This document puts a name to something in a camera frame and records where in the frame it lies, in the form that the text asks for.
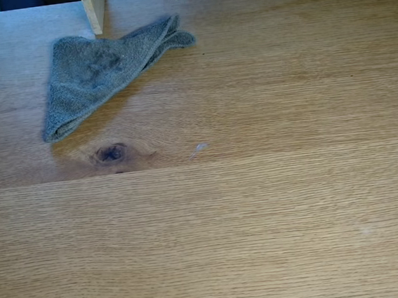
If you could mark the grey terry cloth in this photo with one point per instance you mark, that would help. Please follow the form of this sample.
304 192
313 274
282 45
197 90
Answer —
86 79

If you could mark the pale wooden stand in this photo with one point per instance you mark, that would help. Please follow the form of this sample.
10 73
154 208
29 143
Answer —
94 11

